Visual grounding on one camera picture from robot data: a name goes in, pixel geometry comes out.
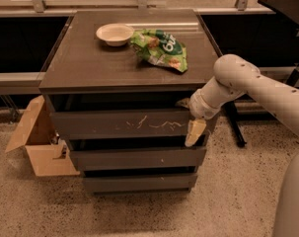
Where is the open cardboard box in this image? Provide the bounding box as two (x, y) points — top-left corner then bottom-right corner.
(5, 96), (80, 177)

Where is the black table with leg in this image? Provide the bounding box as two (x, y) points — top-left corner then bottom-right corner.
(214, 0), (299, 136)

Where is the grey bottom drawer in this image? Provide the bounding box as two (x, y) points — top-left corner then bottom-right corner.
(83, 174), (197, 194)

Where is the dark grey drawer cabinet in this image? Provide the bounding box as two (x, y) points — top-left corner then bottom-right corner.
(38, 9), (232, 195)

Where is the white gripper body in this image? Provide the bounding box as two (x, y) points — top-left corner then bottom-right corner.
(188, 89), (220, 119)

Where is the white bowl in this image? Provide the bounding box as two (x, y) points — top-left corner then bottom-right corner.
(96, 24), (134, 46)

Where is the metal window rail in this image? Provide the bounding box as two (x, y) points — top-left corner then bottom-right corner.
(0, 66), (294, 95)

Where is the grey drawer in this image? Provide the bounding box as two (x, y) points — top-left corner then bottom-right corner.
(49, 108), (221, 140)
(83, 174), (197, 194)
(70, 147), (206, 171)

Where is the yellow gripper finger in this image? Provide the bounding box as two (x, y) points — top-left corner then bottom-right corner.
(176, 98), (189, 109)
(185, 118), (206, 147)

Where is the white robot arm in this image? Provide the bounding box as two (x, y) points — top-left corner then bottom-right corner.
(180, 54), (299, 237)

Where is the grey middle drawer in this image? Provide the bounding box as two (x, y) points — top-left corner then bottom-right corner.
(70, 147), (206, 171)

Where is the grey top drawer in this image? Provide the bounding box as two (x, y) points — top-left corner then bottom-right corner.
(49, 108), (221, 140)

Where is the green chip bag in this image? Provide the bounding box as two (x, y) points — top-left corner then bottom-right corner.
(130, 29), (187, 73)

